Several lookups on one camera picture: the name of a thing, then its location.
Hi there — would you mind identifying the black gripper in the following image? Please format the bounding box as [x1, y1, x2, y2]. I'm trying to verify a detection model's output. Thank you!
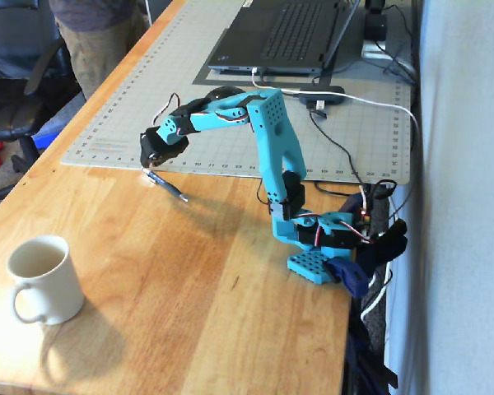
[138, 126, 189, 170]

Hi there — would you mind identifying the dark blue pen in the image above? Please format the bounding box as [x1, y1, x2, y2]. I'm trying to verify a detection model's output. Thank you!
[142, 167, 189, 203]

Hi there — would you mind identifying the white ceramic mug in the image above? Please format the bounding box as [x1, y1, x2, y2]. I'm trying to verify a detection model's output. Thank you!
[6, 235, 86, 327]

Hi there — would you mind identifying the grey gridded cutting mat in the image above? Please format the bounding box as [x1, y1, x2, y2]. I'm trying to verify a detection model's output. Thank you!
[60, 0, 413, 185]

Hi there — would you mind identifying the black computer mouse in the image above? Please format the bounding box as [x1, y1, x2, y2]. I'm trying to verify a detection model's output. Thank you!
[204, 86, 248, 105]

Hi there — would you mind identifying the person in khaki trousers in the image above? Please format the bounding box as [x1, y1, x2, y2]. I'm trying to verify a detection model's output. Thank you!
[48, 0, 150, 102]

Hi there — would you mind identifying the black office chair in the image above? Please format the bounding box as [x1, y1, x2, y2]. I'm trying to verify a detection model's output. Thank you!
[0, 0, 82, 207]

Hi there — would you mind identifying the black usb hub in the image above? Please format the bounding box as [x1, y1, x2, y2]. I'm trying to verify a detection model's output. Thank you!
[297, 85, 347, 105]

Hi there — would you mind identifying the dark grey laptop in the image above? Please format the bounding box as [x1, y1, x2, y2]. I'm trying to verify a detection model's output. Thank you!
[207, 0, 361, 77]

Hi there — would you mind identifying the dark blue clamp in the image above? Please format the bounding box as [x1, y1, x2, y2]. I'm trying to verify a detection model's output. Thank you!
[326, 193, 409, 300]

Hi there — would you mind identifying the black power adapter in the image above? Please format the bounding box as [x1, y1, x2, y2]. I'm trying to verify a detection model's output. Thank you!
[362, 11, 390, 41]

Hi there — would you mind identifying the thin black hub cable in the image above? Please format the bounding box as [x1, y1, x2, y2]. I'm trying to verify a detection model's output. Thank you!
[307, 102, 371, 199]

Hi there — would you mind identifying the white usb cable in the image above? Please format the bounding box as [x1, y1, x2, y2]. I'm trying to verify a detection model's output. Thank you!
[250, 67, 422, 327]

